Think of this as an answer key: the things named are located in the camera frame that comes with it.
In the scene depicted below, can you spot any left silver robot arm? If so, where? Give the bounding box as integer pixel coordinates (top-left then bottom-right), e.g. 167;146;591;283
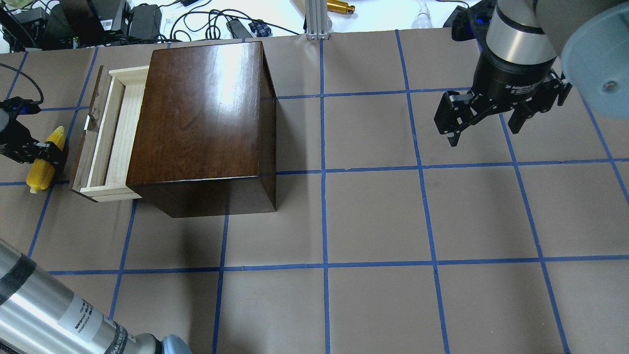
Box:
1;241;191;354

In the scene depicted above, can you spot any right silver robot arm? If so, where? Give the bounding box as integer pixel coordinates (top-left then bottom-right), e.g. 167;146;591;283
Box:
434;0;629;147

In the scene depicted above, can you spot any black electronics box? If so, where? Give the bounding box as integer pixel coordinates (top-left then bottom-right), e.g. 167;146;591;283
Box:
60;0;132;47

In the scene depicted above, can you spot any light wood drawer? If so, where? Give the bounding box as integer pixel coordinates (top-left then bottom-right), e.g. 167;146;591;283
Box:
70;65;149;203

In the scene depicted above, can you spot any gold metal cylinder tool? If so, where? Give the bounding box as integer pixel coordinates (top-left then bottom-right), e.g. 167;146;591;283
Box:
326;0;356;15

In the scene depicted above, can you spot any white light bulb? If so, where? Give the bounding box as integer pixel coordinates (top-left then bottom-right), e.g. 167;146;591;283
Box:
411;0;433;29

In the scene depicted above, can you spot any aluminium frame post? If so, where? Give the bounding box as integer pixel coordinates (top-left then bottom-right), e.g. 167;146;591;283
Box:
305;0;330;40

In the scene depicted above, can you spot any black power adapter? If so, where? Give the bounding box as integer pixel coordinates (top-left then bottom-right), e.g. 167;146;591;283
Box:
128;4;162;40

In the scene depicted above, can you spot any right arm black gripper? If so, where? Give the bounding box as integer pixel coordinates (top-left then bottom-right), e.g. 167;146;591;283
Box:
434;53;572;147

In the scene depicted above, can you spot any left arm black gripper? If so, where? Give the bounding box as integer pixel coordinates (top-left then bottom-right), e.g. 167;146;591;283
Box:
0;109;68;168

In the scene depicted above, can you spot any dark brown wooden cabinet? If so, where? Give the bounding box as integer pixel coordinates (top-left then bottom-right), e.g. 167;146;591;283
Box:
126;42;277;218

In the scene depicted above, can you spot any yellow toy corn cob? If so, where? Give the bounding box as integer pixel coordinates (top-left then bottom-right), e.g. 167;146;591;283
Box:
26;126;66;194

